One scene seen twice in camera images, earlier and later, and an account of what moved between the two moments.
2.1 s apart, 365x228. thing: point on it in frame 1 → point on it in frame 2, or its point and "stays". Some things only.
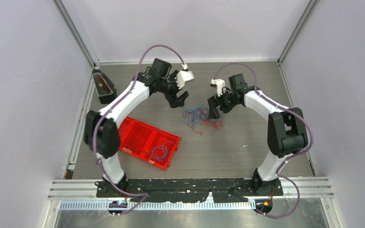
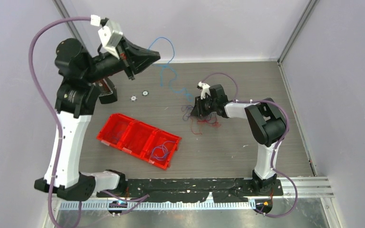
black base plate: x=235 y=190 stays
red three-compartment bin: x=155 y=146 stays
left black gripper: x=175 y=101 → x=132 y=58
